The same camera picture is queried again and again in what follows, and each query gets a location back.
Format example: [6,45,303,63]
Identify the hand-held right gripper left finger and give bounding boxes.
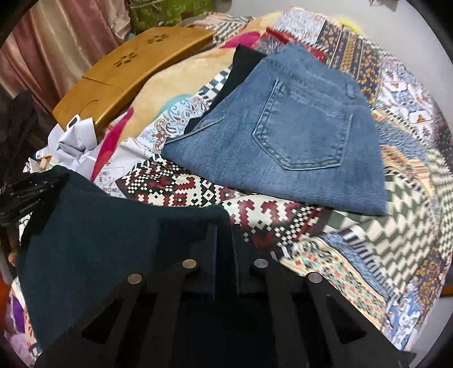
[33,224,218,368]

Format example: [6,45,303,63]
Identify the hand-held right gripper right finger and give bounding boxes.
[232,224,415,368]

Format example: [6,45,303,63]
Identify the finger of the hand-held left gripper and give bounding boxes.
[6,173,70,204]

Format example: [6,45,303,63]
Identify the dark teal pants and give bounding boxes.
[17,166,245,368]

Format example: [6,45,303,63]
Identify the dark hanging cloth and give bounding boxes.
[0,90,40,188]

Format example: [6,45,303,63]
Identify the crumpled white paper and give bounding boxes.
[33,114,104,172]

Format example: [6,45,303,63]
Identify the purple cloth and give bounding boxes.
[5,292,38,358]

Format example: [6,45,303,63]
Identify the wooden folding lap table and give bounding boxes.
[52,29,217,132]

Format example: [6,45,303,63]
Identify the pink beige curtain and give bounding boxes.
[0,0,132,115]

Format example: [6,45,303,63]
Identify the folded blue denim jeans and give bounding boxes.
[161,42,389,217]

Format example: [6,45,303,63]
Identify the beige floral blanket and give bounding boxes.
[90,16,284,181]

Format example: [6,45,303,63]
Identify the patchwork printed blanket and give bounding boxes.
[21,7,450,358]

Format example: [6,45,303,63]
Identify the black folded cloth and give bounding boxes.
[183,44,270,136]

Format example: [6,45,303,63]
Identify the green patterned cloth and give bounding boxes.
[128,0,213,33]

